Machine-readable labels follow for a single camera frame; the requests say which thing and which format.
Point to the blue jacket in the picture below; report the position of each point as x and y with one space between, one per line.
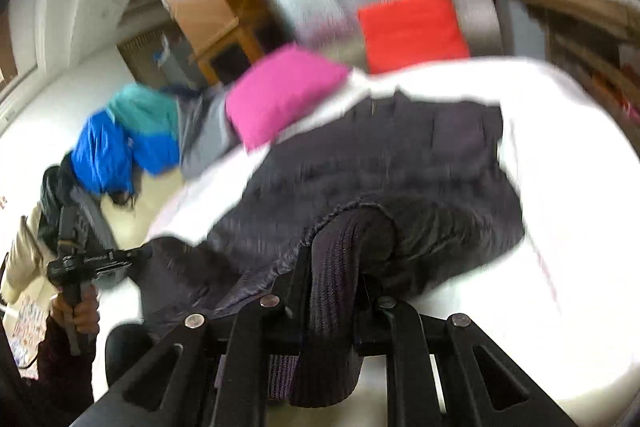
107 156

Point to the grey garment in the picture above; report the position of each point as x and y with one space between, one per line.
205 133

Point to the black quilted jacket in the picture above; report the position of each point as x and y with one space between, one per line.
394 198

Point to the wooden side table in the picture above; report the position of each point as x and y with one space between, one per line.
593 31

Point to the person's left hand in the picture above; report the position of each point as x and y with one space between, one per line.
85 316

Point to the pink pillow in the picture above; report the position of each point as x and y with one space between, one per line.
278 90

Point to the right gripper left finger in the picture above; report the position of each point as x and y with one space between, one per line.
212 372

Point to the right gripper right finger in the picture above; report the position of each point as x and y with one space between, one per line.
449 372

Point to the red square pillow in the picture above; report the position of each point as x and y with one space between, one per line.
401 33

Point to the teal shirt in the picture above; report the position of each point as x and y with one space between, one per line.
144 110

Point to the white bed blanket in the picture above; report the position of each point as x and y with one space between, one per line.
564 303

